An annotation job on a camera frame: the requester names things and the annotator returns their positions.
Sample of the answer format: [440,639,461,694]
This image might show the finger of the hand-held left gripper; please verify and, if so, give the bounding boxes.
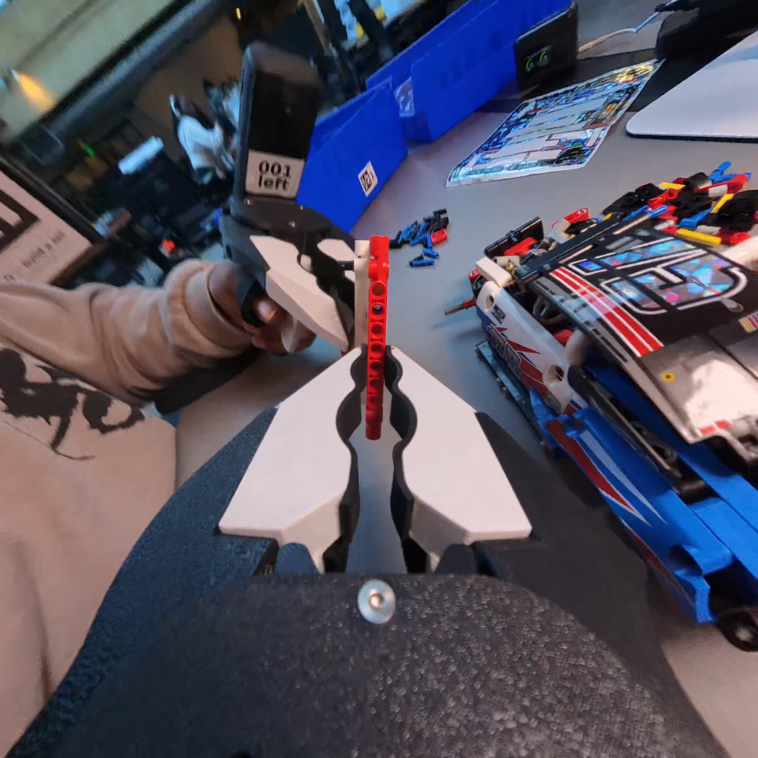
[317,237,357,279]
[249,236,356,353]

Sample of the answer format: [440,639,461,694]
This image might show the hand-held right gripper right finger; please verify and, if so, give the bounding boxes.
[388,346,533,574]

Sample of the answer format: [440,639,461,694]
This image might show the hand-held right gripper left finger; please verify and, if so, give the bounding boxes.
[218,346,363,574]

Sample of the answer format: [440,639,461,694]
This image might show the white lego beam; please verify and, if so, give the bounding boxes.
[354,240,373,351]

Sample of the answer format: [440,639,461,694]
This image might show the red lego beam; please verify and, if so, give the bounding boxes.
[366,235,392,441]

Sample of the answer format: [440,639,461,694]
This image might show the person's left forearm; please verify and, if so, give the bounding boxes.
[0,259,261,415]

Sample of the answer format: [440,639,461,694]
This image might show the pile of small lego pins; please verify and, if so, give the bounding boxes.
[391,208,451,268]

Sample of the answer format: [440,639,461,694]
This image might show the blue white lego car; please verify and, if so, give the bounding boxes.
[444,216,758,652]

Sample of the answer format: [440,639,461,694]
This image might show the pile of mixed lego pieces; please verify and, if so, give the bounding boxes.
[604,161,758,246]

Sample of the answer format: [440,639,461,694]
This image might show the person's left hand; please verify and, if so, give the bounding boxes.
[207,263,317,355]

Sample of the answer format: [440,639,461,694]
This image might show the blue storage bin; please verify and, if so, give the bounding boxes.
[296,83,411,233]
[409,0,578,144]

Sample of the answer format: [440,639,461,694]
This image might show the shiny sticker sheet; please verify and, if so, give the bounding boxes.
[445,59,663,188]

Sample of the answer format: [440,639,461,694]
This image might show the white printed sign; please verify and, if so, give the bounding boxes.
[0,172,91,285]

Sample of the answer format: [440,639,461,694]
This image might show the black phone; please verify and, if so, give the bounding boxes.
[513,3,580,92]

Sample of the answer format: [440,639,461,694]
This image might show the black device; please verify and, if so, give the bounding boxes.
[654,0,758,60]

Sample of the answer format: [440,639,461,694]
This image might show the white cable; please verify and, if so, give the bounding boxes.
[577,12,670,60]

